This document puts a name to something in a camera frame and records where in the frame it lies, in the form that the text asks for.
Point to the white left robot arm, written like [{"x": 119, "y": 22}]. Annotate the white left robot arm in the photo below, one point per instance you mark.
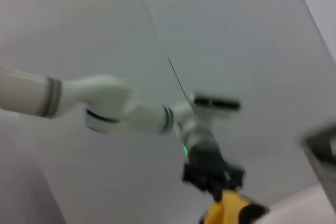
[{"x": 105, "y": 98}]

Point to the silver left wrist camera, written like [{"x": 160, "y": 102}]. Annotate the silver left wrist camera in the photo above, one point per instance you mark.
[{"x": 218, "y": 103}]

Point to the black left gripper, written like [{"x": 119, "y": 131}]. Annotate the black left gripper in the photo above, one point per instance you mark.
[{"x": 210, "y": 166}]

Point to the grey perforated storage basket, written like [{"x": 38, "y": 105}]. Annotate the grey perforated storage basket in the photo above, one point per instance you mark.
[{"x": 323, "y": 150}]

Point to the yellow grey towel black-edged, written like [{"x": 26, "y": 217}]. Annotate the yellow grey towel black-edged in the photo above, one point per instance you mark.
[{"x": 225, "y": 208}]

